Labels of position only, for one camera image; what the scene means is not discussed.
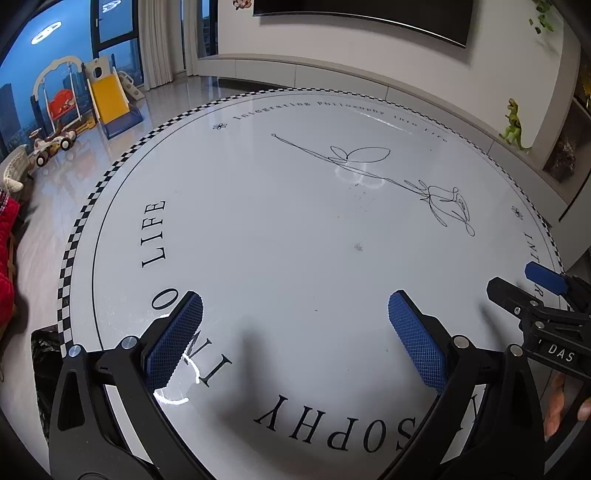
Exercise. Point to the green toy dinosaur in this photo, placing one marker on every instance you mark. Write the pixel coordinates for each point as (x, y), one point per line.
(513, 132)

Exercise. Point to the toy ride-on car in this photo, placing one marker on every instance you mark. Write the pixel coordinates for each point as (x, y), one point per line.
(44, 149)

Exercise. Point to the white curtain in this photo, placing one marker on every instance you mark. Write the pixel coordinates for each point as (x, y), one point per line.
(152, 17)

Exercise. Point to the person's right hand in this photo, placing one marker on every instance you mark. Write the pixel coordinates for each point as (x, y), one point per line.
(555, 398)

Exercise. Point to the white children swing set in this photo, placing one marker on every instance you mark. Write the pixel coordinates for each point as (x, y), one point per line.
(61, 98)

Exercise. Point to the black trash bag bin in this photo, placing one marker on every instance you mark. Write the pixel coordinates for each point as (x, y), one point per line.
(47, 364)

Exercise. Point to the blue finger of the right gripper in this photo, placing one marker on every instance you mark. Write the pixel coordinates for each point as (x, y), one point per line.
(546, 278)
(509, 297)

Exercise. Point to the wall mounted black television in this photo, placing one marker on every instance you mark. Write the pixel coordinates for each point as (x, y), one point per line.
(446, 20)

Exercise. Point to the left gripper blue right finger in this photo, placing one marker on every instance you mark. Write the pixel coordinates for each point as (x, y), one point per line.
(423, 337)

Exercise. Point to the yellow children slide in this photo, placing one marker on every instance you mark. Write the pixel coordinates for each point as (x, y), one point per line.
(112, 94)

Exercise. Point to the red patterned table blanket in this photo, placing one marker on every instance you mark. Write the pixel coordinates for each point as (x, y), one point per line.
(9, 213)

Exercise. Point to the cartoon wall sticker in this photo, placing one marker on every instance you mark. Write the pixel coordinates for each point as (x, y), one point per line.
(242, 4)

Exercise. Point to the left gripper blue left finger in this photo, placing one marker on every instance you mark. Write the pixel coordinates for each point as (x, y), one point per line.
(166, 340)

